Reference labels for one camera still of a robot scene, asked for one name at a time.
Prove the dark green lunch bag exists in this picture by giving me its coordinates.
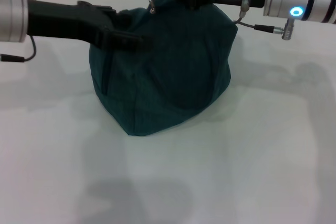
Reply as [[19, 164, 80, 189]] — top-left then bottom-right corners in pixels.
[[88, 0, 238, 137]]

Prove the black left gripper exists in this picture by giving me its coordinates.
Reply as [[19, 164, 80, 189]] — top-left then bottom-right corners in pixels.
[[26, 0, 152, 51]]

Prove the right gripper cable with plug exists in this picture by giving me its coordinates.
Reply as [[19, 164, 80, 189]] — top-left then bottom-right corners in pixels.
[[233, 0, 297, 41]]

